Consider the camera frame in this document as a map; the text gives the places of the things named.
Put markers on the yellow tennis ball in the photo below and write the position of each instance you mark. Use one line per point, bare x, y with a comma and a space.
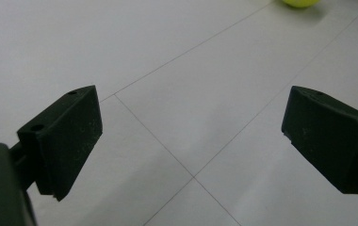
300, 3

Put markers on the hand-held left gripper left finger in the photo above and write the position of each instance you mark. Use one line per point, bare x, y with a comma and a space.
64, 138

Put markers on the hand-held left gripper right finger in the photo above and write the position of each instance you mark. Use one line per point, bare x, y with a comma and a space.
331, 141

